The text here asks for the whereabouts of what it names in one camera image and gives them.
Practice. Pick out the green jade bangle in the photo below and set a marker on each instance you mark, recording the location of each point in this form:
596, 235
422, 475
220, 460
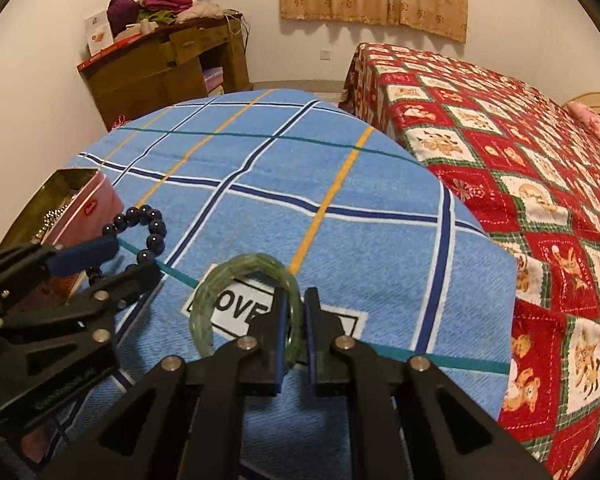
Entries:
215, 280

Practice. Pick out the pile of clothes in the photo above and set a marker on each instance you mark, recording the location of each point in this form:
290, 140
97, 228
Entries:
160, 7

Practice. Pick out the blue plaid towel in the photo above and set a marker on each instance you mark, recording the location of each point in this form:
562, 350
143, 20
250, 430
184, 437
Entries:
280, 185

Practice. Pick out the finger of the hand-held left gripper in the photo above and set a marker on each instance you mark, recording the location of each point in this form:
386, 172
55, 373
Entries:
85, 256
130, 282

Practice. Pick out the brown wooden desk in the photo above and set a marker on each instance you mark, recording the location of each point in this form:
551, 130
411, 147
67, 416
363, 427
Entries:
145, 85

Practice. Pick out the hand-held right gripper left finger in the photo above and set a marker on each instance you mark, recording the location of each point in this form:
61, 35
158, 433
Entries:
280, 340

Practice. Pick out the pink tin box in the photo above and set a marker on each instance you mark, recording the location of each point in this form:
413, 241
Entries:
100, 200

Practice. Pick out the white cardboard box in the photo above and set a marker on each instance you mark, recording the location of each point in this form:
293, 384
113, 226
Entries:
99, 32

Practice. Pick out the flat red box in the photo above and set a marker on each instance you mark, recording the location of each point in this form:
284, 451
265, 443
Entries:
110, 52

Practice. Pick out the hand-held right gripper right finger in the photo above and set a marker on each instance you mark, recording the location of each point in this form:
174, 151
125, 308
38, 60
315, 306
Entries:
311, 340

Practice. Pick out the pink pillow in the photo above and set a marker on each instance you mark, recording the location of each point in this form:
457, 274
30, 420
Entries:
597, 127

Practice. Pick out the cream headboard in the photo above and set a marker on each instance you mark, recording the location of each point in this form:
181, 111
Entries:
595, 99

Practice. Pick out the bed with red quilt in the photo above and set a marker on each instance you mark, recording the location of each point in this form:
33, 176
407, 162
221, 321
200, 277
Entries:
505, 160

